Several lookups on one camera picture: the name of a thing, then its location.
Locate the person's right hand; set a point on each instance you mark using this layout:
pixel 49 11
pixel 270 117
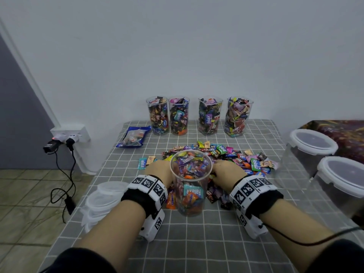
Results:
pixel 230 176

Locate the person's left hand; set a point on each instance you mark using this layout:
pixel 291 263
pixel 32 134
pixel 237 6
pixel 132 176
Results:
pixel 162 172

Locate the pile of colourful candies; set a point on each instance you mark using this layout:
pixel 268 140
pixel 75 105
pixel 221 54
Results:
pixel 244 159

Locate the small transparent plastic jar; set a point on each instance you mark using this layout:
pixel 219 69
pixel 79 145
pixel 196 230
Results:
pixel 158 115
pixel 210 116
pixel 238 116

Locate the tall transparent plastic jar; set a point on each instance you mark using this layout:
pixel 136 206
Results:
pixel 179 116

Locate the person's right forearm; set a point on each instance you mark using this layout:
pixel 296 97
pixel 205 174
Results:
pixel 301 230

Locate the person's left forearm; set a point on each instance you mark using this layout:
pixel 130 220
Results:
pixel 114 233

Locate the black marker-tagged left wristband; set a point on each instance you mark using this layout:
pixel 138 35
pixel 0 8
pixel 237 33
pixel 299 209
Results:
pixel 145 193

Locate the black marker-tagged wristband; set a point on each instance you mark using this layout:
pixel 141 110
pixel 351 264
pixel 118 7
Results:
pixel 145 193
pixel 256 193

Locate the black marker-tagged right wristband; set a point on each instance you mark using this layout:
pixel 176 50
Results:
pixel 256 193

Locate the blue snack packet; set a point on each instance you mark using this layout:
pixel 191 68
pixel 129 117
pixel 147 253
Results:
pixel 133 136

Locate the black power plug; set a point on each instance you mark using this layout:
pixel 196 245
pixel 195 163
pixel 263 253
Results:
pixel 51 146

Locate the dark patterned cloth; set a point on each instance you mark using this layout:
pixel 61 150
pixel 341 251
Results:
pixel 347 136

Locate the grey door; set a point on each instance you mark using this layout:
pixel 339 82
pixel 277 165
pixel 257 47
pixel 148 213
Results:
pixel 20 119

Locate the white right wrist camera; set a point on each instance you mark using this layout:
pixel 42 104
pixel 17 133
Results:
pixel 250 225

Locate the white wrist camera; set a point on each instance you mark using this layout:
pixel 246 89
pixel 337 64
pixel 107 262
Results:
pixel 152 225
pixel 250 225

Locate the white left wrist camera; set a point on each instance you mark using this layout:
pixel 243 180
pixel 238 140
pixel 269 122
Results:
pixel 152 225

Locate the white wall socket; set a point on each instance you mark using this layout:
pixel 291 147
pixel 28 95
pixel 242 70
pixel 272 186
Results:
pixel 69 133

